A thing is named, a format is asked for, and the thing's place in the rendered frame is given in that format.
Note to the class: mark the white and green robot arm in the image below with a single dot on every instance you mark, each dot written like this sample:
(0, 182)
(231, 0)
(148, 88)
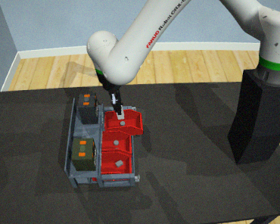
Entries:
(118, 62)

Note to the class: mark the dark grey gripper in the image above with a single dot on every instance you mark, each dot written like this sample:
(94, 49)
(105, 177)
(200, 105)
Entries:
(116, 99)

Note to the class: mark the dark grey metal shelf rack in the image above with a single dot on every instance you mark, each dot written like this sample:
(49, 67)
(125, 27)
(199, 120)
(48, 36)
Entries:
(78, 130)

